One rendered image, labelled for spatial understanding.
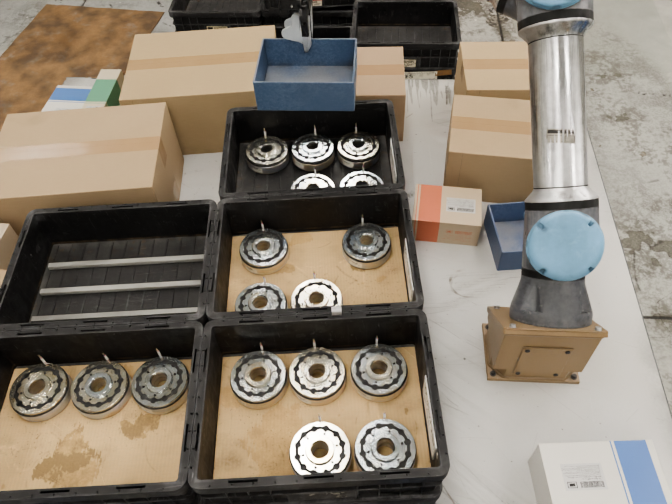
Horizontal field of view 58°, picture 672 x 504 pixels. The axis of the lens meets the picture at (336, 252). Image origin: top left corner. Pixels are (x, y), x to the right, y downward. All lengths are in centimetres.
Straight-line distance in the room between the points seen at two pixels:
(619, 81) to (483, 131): 186
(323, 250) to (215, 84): 58
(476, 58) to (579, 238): 88
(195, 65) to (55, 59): 202
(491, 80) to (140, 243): 99
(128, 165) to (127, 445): 64
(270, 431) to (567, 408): 59
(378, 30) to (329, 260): 146
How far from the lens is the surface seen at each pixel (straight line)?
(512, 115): 161
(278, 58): 138
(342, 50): 136
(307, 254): 131
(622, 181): 282
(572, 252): 103
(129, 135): 157
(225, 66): 172
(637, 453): 123
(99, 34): 381
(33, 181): 155
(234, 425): 113
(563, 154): 104
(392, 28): 260
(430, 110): 185
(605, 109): 316
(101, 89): 189
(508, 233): 154
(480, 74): 173
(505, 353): 123
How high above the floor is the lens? 186
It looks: 52 degrees down
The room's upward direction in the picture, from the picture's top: 3 degrees counter-clockwise
